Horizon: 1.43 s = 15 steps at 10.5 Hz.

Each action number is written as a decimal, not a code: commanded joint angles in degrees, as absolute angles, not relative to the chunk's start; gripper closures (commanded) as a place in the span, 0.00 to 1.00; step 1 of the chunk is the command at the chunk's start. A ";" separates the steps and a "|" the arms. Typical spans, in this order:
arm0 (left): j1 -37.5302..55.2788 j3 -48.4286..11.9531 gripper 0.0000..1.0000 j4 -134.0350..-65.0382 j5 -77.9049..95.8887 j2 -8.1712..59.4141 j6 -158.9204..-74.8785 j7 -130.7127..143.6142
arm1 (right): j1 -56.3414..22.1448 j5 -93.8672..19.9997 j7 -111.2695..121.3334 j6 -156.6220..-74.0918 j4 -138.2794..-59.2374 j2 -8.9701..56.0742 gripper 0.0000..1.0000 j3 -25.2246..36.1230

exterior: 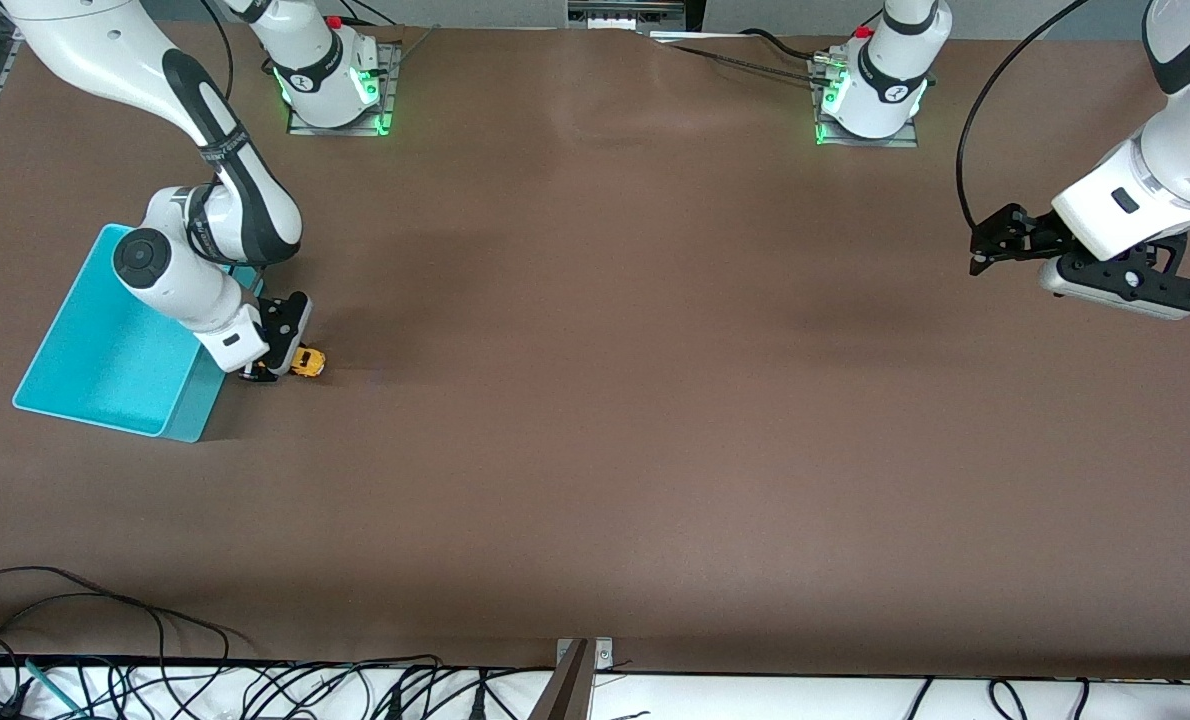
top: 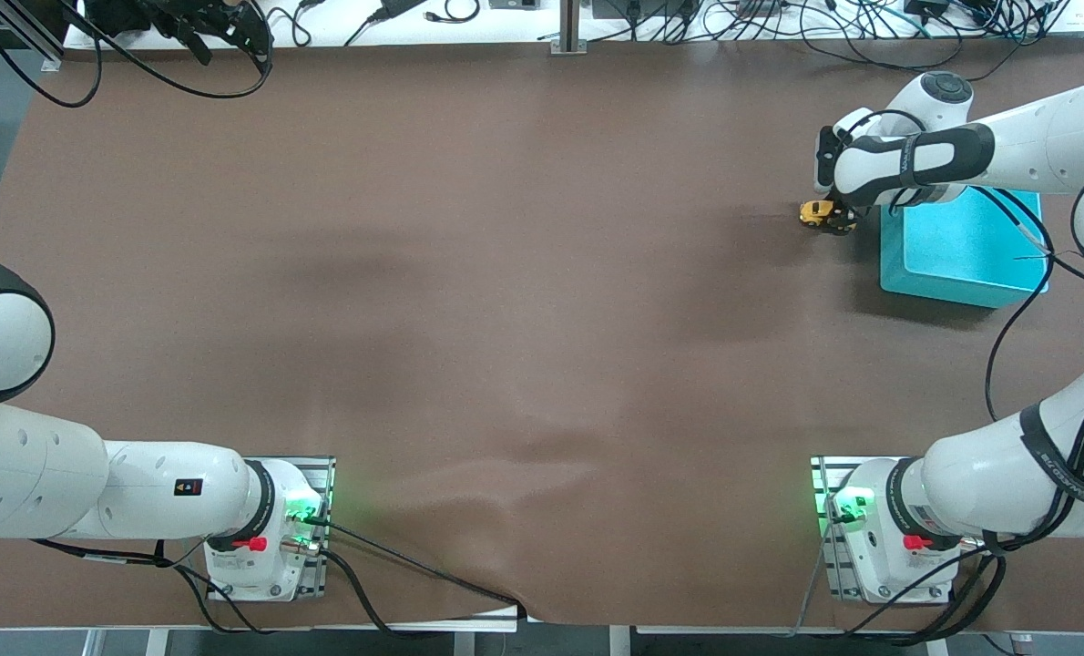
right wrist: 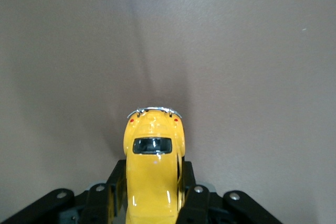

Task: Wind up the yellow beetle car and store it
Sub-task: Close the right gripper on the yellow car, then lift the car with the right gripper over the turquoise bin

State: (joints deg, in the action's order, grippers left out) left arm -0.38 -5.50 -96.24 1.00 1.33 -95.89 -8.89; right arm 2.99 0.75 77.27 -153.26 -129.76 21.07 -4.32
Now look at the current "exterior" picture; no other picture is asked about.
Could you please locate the turquoise plastic bin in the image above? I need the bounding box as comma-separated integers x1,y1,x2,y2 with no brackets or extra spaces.
12,222,266,443

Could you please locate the grey power strip device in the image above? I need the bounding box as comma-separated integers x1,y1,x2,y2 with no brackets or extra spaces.
567,0,691,31

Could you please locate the dark angled metal bar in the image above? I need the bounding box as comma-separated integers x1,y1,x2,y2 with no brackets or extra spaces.
528,640,593,720

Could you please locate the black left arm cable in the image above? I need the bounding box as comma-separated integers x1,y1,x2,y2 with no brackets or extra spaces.
958,0,1096,233

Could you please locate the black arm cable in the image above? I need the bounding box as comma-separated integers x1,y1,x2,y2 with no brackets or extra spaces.
958,0,1096,233
205,0,236,106

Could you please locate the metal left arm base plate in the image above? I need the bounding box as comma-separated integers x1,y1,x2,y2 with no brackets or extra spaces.
813,55,922,149

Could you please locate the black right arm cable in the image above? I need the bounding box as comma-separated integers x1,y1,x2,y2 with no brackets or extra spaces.
205,0,236,106

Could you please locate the long black looped cable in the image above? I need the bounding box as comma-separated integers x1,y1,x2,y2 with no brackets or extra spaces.
0,566,256,663

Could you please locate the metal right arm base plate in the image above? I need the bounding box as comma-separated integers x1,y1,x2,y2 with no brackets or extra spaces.
287,40,403,137

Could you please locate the black base supply cable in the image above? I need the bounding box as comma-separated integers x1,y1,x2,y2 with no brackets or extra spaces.
645,28,836,89

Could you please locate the small metal bracket plate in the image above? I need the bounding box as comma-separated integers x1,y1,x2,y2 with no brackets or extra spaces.
556,637,614,672

